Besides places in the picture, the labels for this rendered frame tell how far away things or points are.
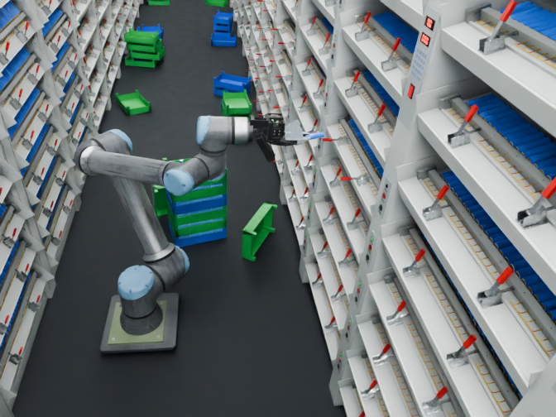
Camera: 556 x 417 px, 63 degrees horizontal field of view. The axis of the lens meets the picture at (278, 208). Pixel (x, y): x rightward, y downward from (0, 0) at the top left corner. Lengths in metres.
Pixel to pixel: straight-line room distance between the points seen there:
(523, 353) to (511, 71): 0.49
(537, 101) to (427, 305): 0.59
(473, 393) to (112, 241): 2.14
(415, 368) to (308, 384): 0.87
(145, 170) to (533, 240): 1.17
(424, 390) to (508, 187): 0.60
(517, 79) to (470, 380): 0.62
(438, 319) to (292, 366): 1.09
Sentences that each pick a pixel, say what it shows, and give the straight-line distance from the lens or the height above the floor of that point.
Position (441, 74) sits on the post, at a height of 1.43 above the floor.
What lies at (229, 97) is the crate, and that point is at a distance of 3.99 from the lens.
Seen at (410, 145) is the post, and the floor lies 1.25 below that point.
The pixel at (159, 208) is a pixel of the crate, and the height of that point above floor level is 0.02.
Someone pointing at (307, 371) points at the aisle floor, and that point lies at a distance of 2.16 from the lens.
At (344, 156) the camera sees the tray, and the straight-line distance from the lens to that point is 1.72.
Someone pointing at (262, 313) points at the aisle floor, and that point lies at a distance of 2.33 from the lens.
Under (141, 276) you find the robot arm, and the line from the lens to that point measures 2.05.
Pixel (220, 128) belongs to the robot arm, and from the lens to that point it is 1.49.
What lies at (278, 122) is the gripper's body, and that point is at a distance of 1.51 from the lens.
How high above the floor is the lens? 1.79
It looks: 37 degrees down
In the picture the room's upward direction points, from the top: 5 degrees clockwise
